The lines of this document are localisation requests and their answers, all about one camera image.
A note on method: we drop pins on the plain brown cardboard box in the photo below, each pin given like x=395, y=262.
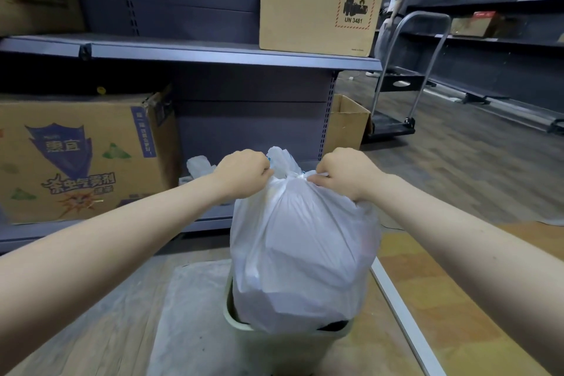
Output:
x=319, y=14

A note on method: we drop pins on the dark grey store shelf unit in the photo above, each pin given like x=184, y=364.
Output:
x=198, y=58

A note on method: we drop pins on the clear plastic floor sheet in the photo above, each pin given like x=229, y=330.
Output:
x=189, y=318

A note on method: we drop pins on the person's right forearm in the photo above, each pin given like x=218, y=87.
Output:
x=476, y=252

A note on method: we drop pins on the pale green trash bin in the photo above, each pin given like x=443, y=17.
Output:
x=282, y=345

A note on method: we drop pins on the red and brown carton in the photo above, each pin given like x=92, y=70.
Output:
x=482, y=24

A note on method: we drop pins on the person's right fingers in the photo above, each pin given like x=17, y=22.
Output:
x=318, y=177

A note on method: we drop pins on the crumpled white plastic bag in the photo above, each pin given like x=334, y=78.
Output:
x=200, y=168

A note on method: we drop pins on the person's right hand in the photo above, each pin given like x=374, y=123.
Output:
x=348, y=175

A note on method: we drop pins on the white floor strip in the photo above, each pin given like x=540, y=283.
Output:
x=407, y=318

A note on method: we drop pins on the person's left forearm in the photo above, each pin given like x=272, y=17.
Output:
x=110, y=252

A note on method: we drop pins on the long dark wall shelving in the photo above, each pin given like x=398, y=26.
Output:
x=484, y=27

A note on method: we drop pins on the person's left fingers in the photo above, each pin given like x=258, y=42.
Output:
x=266, y=171

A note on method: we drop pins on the printed brown cardboard box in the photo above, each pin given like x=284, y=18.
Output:
x=83, y=155

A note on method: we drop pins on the white plastic garbage bag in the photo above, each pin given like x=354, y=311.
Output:
x=299, y=243

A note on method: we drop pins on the small open cardboard box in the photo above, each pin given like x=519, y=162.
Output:
x=348, y=122

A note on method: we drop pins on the person's left hand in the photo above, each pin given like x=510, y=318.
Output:
x=240, y=175

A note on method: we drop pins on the metal platform trolley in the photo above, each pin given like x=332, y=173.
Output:
x=407, y=80

